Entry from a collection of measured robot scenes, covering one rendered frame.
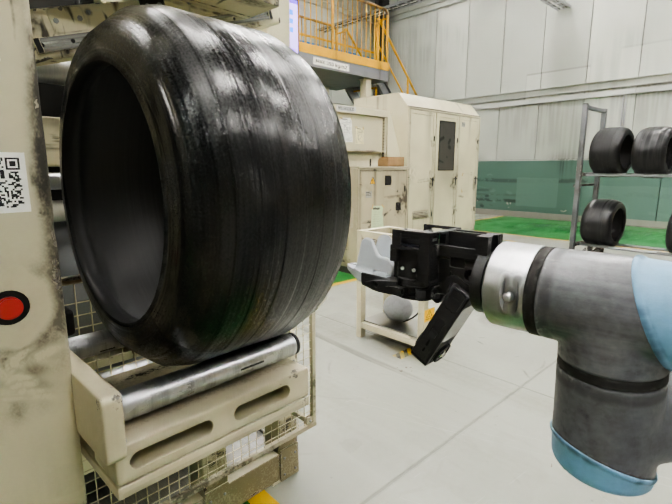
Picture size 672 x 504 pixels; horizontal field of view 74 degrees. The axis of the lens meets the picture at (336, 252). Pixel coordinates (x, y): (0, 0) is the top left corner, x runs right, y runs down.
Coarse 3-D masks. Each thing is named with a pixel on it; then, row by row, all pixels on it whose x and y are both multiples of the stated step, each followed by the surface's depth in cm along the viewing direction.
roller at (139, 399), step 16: (288, 336) 86; (240, 352) 78; (256, 352) 80; (272, 352) 82; (288, 352) 84; (192, 368) 72; (208, 368) 73; (224, 368) 75; (240, 368) 77; (256, 368) 80; (144, 384) 67; (160, 384) 67; (176, 384) 69; (192, 384) 70; (208, 384) 73; (128, 400) 64; (144, 400) 65; (160, 400) 67; (176, 400) 69; (128, 416) 64
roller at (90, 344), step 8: (80, 336) 86; (88, 336) 86; (96, 336) 87; (104, 336) 88; (112, 336) 88; (72, 344) 84; (80, 344) 84; (88, 344) 85; (96, 344) 86; (104, 344) 87; (112, 344) 88; (120, 344) 90; (80, 352) 84; (88, 352) 85; (96, 352) 87; (104, 352) 88
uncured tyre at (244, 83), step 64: (128, 64) 61; (192, 64) 57; (256, 64) 63; (64, 128) 82; (128, 128) 98; (192, 128) 55; (256, 128) 58; (320, 128) 67; (64, 192) 87; (128, 192) 102; (192, 192) 56; (256, 192) 58; (320, 192) 66; (128, 256) 100; (192, 256) 58; (256, 256) 60; (320, 256) 70; (128, 320) 76; (192, 320) 63; (256, 320) 68
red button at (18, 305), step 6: (0, 300) 57; (6, 300) 57; (12, 300) 58; (18, 300) 58; (0, 306) 57; (6, 306) 57; (12, 306) 58; (18, 306) 58; (0, 312) 57; (6, 312) 58; (12, 312) 58; (18, 312) 58; (6, 318) 58; (12, 318) 58
